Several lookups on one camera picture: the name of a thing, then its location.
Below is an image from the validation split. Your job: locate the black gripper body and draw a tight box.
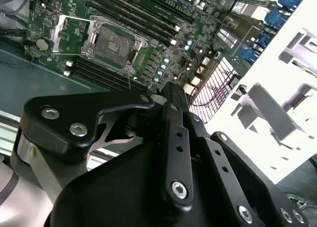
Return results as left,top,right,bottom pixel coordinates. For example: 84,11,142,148
44,137,241,227

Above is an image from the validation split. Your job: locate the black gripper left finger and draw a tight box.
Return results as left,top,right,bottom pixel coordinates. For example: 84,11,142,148
19,82,195,207

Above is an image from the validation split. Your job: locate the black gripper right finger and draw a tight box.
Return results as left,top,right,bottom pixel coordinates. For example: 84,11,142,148
176,83,310,227

